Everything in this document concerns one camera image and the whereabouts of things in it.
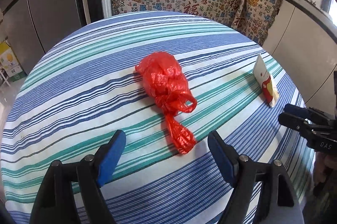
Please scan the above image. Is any yellow cardboard box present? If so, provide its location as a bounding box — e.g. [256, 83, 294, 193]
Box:
[0, 40, 24, 83]

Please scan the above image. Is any red white packet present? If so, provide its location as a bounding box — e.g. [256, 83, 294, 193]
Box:
[253, 54, 280, 108]

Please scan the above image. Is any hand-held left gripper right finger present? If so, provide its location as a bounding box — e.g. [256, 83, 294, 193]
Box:
[207, 130, 301, 224]

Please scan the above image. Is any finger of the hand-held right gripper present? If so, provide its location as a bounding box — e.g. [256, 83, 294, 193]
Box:
[278, 112, 314, 134]
[284, 103, 312, 117]

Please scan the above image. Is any small printed blanket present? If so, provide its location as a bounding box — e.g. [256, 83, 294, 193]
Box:
[231, 0, 284, 46]

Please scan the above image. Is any grey refrigerator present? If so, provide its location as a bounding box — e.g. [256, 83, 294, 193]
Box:
[0, 0, 88, 75]

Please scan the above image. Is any kitchen counter cabinet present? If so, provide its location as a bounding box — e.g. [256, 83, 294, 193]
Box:
[263, 0, 337, 70]

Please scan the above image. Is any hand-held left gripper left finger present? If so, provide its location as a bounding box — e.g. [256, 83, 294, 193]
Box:
[29, 130, 127, 224]

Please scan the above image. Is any person's right hand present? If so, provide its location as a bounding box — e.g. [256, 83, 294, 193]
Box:
[313, 151, 337, 189]

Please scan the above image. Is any white storage rack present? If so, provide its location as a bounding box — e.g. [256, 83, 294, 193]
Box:
[0, 66, 11, 88]

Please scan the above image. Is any red plastic bag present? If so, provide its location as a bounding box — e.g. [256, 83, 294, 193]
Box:
[135, 51, 198, 155]

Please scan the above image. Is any striped tablecloth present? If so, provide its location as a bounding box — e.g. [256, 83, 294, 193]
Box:
[0, 12, 316, 224]

